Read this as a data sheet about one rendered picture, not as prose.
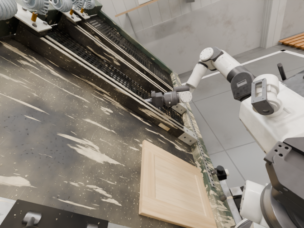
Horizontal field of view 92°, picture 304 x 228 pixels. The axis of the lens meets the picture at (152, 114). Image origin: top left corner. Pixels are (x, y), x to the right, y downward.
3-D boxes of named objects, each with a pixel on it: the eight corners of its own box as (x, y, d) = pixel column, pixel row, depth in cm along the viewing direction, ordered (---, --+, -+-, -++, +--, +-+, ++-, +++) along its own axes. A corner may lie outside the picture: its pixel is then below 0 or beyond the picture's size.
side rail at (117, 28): (167, 78, 207) (172, 71, 202) (94, 19, 164) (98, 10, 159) (166, 75, 213) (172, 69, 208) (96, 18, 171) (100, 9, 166)
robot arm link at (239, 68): (250, 70, 74) (271, 87, 65) (235, 84, 79) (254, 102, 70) (237, 63, 67) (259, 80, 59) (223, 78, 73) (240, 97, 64)
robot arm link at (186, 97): (171, 105, 96) (189, 103, 95) (173, 106, 85) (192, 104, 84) (169, 87, 95) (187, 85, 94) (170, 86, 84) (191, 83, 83)
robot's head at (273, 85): (282, 91, 47) (275, 70, 43) (285, 116, 42) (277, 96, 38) (258, 96, 52) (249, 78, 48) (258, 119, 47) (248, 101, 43)
